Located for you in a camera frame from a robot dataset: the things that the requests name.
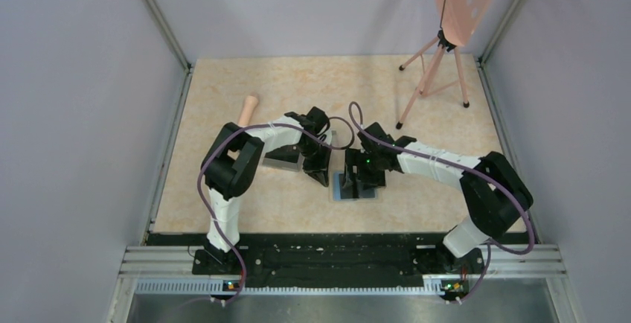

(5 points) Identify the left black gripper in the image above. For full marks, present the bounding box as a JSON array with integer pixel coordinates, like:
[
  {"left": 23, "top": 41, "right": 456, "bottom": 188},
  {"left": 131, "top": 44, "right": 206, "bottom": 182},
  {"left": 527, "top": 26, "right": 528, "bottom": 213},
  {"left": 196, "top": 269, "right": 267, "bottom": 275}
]
[{"left": 297, "top": 139, "right": 332, "bottom": 187}]

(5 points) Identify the beige wooden cylinder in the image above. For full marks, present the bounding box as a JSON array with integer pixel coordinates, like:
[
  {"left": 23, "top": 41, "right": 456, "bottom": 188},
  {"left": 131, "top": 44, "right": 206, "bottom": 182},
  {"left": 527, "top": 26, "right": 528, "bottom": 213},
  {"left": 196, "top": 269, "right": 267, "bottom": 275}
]
[{"left": 237, "top": 92, "right": 259, "bottom": 127}]

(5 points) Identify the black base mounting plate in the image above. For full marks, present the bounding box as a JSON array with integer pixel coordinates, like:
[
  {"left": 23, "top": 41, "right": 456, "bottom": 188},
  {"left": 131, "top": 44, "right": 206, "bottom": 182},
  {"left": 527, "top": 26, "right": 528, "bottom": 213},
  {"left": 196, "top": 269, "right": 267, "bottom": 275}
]
[{"left": 192, "top": 234, "right": 484, "bottom": 288}]

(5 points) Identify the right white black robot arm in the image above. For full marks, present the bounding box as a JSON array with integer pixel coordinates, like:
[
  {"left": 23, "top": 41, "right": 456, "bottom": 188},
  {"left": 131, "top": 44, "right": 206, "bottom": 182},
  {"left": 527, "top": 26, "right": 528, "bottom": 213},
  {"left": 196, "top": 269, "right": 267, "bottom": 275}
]
[{"left": 342, "top": 123, "right": 536, "bottom": 272}]

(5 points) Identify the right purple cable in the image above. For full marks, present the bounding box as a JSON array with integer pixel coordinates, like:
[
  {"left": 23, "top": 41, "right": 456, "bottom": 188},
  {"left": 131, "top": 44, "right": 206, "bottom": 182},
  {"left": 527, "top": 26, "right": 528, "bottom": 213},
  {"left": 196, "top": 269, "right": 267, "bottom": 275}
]
[{"left": 348, "top": 101, "right": 536, "bottom": 305}]

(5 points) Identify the aluminium frame rail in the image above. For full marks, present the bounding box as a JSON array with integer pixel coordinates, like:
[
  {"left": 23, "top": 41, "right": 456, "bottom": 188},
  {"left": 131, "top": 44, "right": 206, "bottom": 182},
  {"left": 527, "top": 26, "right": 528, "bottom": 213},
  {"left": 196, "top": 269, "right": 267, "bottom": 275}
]
[{"left": 118, "top": 245, "right": 566, "bottom": 295}]

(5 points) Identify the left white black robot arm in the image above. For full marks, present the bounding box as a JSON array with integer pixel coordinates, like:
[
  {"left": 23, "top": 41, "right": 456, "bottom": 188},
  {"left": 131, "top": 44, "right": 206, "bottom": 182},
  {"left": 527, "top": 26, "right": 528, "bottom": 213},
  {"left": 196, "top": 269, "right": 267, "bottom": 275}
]
[{"left": 198, "top": 106, "right": 333, "bottom": 273}]

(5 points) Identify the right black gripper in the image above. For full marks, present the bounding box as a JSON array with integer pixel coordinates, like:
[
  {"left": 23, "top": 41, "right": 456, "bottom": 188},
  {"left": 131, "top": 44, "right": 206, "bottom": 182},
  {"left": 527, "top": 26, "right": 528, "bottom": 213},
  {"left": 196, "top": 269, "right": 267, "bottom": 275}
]
[{"left": 342, "top": 147, "right": 385, "bottom": 191}]

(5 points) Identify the pink tripod music stand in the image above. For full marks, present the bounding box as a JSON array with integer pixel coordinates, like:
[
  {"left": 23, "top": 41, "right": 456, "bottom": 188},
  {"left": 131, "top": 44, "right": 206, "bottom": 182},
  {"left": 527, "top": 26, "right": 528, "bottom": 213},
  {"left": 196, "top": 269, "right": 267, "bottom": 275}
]
[{"left": 396, "top": 0, "right": 492, "bottom": 129}]

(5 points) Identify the clear plastic card box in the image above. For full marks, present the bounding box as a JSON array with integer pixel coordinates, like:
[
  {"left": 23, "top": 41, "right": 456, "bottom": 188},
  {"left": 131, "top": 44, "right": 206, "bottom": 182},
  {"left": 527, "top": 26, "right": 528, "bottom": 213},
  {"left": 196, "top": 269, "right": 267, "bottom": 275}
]
[{"left": 261, "top": 139, "right": 330, "bottom": 173}]

